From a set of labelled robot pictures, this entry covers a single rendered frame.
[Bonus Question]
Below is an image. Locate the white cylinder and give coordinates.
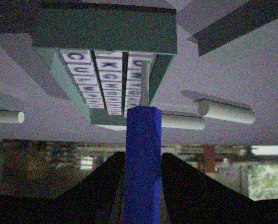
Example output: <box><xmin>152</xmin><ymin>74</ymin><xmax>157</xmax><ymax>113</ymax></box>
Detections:
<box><xmin>161</xmin><ymin>114</ymin><xmax>205</xmax><ymax>130</ymax></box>
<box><xmin>0</xmin><ymin>111</ymin><xmax>24</xmax><ymax>123</ymax></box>
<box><xmin>198</xmin><ymin>100</ymin><xmax>256</xmax><ymax>124</ymax></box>

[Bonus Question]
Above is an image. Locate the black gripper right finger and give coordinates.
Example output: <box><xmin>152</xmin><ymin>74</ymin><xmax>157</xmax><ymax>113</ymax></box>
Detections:
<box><xmin>161</xmin><ymin>153</ymin><xmax>278</xmax><ymax>224</ymax></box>

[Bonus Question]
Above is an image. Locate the blue stylus with grey tip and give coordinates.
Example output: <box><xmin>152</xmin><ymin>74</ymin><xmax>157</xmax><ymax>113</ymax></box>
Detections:
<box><xmin>123</xmin><ymin>62</ymin><xmax>161</xmax><ymax>224</ymax></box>

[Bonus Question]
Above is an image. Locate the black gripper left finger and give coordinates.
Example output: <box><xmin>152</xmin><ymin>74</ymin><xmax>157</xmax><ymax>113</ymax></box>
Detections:
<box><xmin>0</xmin><ymin>152</ymin><xmax>125</xmax><ymax>224</ymax></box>

